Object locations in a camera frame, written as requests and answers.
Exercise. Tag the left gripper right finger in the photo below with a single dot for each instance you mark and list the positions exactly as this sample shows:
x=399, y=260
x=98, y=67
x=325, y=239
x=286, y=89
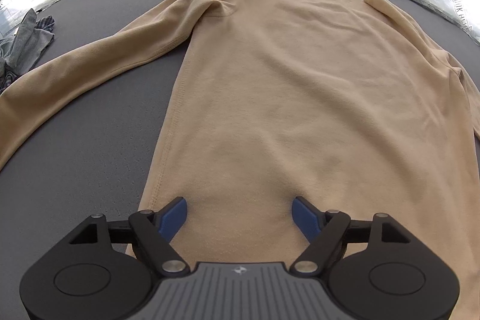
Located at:
x=339, y=244

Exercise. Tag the grey zip hoodie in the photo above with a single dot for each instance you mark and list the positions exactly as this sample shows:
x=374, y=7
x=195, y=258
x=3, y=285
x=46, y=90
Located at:
x=22, y=50

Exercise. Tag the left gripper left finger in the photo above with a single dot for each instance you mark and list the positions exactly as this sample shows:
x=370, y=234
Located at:
x=139, y=244

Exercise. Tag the beige long-sleeve shirt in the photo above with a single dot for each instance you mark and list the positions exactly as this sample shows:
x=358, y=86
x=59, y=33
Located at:
x=346, y=102

